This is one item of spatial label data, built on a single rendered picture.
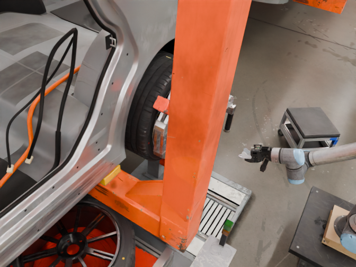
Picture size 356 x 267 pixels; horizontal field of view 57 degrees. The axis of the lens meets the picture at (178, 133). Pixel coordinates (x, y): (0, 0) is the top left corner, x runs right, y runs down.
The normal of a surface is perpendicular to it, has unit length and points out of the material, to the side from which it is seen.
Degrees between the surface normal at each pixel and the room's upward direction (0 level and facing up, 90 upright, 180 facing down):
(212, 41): 90
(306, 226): 0
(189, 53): 90
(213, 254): 0
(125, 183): 0
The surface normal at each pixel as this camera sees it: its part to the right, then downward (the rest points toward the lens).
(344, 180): 0.08, -0.74
